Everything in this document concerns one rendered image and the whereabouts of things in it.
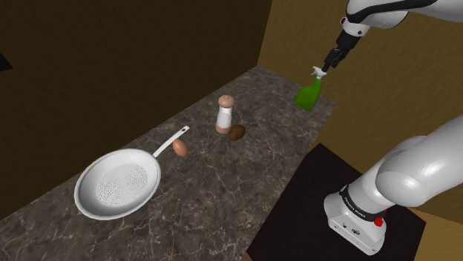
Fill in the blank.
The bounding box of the dark robot stand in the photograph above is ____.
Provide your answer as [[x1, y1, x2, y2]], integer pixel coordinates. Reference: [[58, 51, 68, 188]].
[[246, 142, 427, 261]]

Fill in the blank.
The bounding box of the brown egg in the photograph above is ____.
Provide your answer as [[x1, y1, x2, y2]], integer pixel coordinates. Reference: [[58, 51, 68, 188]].
[[171, 138, 190, 158]]

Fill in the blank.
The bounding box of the brown kiwi fruit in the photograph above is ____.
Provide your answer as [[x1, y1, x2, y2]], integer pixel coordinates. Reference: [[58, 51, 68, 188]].
[[227, 124, 246, 142]]

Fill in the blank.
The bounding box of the white strainer pan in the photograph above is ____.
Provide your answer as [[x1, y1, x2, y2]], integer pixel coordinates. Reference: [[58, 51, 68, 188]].
[[73, 125, 191, 221]]

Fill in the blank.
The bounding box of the green spray bottle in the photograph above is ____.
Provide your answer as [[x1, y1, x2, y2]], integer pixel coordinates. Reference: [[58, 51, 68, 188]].
[[295, 65, 328, 111]]

